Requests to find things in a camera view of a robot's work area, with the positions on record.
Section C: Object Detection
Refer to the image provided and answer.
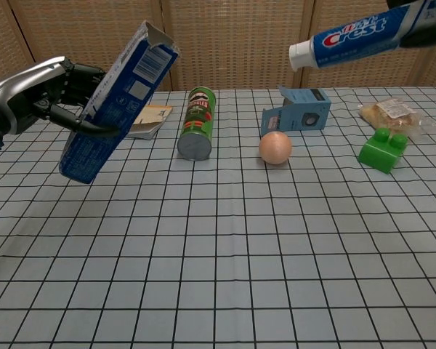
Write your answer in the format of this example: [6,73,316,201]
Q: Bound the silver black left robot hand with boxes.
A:
[0,55,121,138]

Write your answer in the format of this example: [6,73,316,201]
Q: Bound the blue Crest toothpaste box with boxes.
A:
[59,20,181,185]

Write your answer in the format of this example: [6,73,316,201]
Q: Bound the blue white Crest toothpaste tube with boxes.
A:
[288,0,436,72]

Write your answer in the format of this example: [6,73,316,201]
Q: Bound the small blue carton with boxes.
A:
[260,86,332,136]

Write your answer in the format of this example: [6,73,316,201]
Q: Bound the beige paper notebook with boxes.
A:
[126,104,174,140]

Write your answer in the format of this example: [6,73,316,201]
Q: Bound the green Pringles can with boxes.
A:
[177,86,217,161]

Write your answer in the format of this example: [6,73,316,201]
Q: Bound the woven rattan folding screen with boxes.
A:
[0,0,436,103]

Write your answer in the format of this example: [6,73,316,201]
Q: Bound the blue grid tablecloth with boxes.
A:
[0,86,436,349]

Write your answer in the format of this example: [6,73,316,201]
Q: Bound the peach pink ball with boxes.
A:
[258,132,294,167]

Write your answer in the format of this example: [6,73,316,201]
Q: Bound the green plastic building block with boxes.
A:
[358,127,408,175]

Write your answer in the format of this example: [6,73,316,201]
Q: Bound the clear bag of bread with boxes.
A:
[358,98,436,138]

